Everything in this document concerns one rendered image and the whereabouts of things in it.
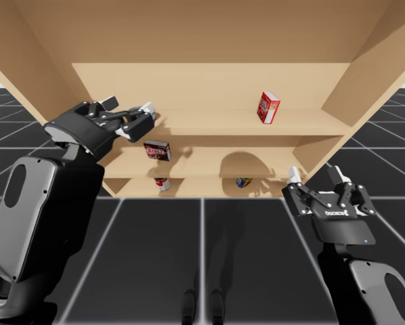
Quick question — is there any dark brown carton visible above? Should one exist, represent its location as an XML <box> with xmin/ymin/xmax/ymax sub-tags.
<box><xmin>143</xmin><ymin>139</ymin><xmax>172</xmax><ymax>163</ymax></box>

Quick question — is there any red and white carton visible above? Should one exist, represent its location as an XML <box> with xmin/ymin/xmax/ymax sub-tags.
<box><xmin>256</xmin><ymin>91</ymin><xmax>281</xmax><ymax>125</ymax></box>

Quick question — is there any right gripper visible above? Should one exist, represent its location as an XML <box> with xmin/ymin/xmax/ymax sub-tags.
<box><xmin>281</xmin><ymin>164</ymin><xmax>377</xmax><ymax>245</ymax></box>

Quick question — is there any red and white can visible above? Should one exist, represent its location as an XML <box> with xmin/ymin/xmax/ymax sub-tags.
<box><xmin>154</xmin><ymin>177</ymin><xmax>171</xmax><ymax>193</ymax></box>

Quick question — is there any pale wooden shelf unit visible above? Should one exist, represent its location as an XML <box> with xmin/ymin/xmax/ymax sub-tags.
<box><xmin>0</xmin><ymin>0</ymin><xmax>405</xmax><ymax>199</ymax></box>

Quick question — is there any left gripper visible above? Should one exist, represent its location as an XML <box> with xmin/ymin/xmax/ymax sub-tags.
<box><xmin>43</xmin><ymin>95</ymin><xmax>156</xmax><ymax>160</ymax></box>

